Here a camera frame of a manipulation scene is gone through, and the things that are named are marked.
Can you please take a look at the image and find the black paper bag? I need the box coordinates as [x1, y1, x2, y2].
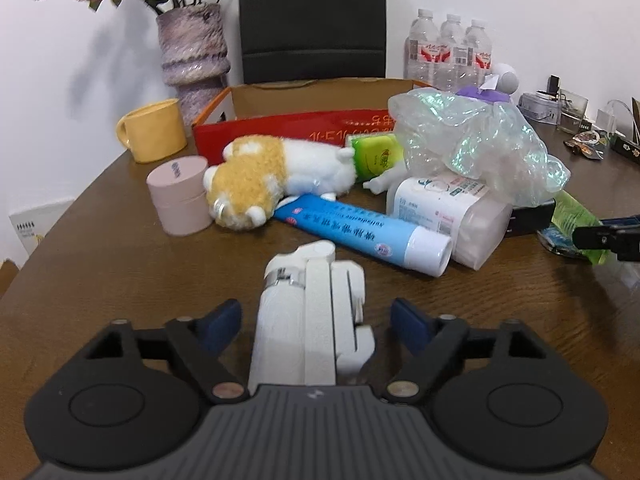
[239, 0, 386, 84]

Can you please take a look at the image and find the iridescent plastic bag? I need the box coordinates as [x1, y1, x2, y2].
[387, 87, 570, 207]

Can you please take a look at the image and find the black rectangular box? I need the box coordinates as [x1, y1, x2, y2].
[506, 200, 555, 236]

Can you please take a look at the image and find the silver tin box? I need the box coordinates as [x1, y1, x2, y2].
[518, 91, 561, 126]

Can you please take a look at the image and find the cardboard box orange trim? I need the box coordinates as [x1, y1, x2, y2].
[192, 78, 427, 165]

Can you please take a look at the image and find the purple tissue pack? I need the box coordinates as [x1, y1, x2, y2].
[456, 86, 511, 103]

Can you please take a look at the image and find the middle water bottle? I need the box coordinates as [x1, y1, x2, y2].
[434, 14, 466, 93]

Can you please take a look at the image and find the pink round container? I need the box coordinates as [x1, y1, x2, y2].
[146, 155, 213, 236]

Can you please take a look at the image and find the purple ceramic vase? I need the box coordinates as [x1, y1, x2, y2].
[156, 3, 230, 131]

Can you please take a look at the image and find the green soap box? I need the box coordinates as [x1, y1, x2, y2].
[345, 133, 404, 182]

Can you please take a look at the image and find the yellow mug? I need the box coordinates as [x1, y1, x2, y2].
[115, 99, 188, 164]

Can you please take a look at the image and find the blue toothpaste tube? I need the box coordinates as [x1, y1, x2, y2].
[273, 194, 452, 278]

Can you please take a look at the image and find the right water bottle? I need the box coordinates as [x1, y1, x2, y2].
[464, 20, 492, 88]

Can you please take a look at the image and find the orange white plush toy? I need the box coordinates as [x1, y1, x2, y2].
[203, 134, 357, 231]

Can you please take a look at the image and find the white wet wipes pack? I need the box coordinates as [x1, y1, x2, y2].
[386, 170, 512, 271]

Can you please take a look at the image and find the white box on floor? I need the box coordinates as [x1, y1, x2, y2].
[9, 198, 74, 256]

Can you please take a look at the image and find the green snack packet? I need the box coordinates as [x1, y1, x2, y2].
[537, 188, 610, 267]

